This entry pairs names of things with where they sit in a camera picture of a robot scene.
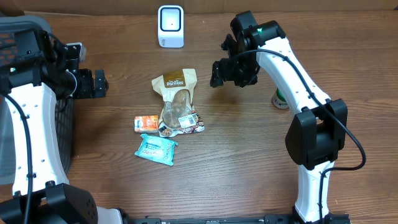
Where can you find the orange tissue pack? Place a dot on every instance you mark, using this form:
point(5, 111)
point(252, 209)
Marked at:
point(146, 124)

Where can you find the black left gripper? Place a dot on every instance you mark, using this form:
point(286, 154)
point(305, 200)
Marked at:
point(88, 89)

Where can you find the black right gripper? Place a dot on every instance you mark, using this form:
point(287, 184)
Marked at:
point(229, 74)

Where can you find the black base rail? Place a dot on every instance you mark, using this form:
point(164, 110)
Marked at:
point(239, 220)

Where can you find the white barcode scanner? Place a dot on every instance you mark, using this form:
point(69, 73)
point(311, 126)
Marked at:
point(170, 26)

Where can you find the brown mushroom snack bag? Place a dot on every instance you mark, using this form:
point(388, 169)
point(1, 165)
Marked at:
point(178, 115)

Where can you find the teal wet wipes pack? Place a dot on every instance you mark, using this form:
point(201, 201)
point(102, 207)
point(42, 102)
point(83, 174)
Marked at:
point(157, 149)

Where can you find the black mesh basket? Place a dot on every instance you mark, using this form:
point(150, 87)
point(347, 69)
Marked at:
point(37, 118)

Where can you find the green lid jar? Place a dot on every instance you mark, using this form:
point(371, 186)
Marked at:
point(278, 100)

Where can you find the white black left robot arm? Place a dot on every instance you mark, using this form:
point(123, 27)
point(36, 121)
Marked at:
point(57, 203)

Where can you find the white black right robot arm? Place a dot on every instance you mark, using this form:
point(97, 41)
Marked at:
point(316, 133)

